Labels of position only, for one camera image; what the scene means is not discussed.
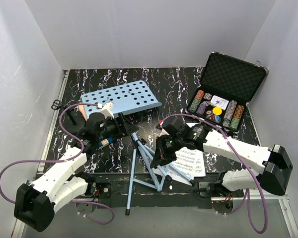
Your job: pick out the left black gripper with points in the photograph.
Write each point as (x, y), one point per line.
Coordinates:
(125, 129)

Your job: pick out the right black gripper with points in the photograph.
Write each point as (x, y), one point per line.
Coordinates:
(161, 157)

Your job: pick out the blue music stand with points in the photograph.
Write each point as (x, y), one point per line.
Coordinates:
(127, 98)

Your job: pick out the sheet music page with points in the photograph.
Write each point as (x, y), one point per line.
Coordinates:
(195, 162)
(178, 169)

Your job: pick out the black microphone stand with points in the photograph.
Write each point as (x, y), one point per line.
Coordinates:
(71, 122)

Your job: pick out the black poker chip case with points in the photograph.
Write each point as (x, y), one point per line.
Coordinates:
(232, 79)

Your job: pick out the pink toy microphone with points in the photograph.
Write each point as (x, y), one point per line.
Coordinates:
(82, 110)

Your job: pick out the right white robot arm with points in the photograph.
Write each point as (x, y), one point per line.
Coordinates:
(265, 168)

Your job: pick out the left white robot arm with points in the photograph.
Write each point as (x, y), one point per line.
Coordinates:
(38, 202)

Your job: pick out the blue grey brick toy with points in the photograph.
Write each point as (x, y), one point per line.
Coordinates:
(106, 142)

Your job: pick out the green chip row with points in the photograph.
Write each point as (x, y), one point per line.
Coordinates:
(194, 105)

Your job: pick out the purple chip row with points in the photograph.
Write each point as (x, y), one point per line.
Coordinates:
(201, 109)

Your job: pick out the yellow dealer button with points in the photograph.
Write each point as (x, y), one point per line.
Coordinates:
(217, 111)

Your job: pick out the red white chip row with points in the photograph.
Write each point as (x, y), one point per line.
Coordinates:
(199, 95)

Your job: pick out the white card deck box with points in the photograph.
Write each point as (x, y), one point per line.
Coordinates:
(217, 101)

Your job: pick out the blue white chip row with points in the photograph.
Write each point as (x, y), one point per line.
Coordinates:
(229, 113)

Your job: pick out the brown chip row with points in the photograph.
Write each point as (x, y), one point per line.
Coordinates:
(238, 112)

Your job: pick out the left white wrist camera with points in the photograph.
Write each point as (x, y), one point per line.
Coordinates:
(106, 109)

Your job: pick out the left aluminium rail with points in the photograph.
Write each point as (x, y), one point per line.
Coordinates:
(52, 126)

